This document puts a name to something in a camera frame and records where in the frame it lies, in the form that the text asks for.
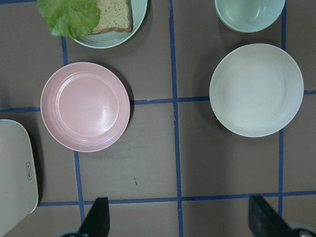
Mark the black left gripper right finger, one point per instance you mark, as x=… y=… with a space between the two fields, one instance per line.
x=264 y=221

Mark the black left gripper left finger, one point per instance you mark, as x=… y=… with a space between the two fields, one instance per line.
x=97 y=221

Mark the pink plate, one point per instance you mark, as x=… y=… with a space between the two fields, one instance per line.
x=85 y=107

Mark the white toaster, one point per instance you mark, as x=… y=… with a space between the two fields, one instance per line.
x=18 y=181

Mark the beige plate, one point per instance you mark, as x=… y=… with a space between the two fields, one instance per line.
x=256 y=90

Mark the green bowl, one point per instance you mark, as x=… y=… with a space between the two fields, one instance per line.
x=248 y=16

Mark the green lettuce leaf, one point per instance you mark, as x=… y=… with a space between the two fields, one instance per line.
x=69 y=18

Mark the bread slice on plate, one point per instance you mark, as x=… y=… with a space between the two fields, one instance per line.
x=115 y=15

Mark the green plate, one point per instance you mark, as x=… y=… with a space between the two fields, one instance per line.
x=112 y=38

